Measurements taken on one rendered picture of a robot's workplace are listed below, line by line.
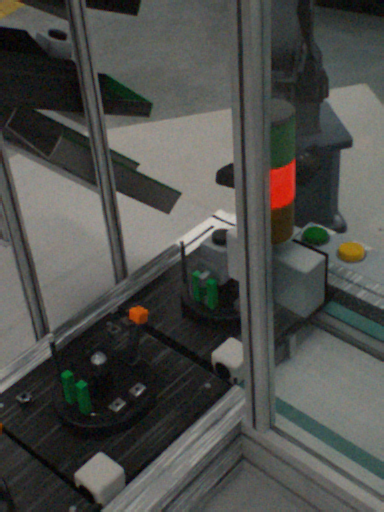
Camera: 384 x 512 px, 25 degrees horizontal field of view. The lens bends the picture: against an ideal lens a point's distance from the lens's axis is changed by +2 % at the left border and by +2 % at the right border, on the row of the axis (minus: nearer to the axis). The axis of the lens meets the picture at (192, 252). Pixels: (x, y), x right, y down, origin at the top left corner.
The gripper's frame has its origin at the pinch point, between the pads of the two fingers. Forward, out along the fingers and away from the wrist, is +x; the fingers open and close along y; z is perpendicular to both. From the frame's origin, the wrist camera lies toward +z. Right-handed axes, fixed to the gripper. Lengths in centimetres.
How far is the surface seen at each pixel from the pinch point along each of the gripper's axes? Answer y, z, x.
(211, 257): -7.0, -2.6, 7.8
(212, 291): -8.0, -1.2, 12.5
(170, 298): -4.6, -9.4, 17.6
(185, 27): 285, -157, 20
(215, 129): 60, -34, 7
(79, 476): -37.6, -2.7, 27.5
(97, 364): -27.5, -7.9, 18.5
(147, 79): 236, -148, 38
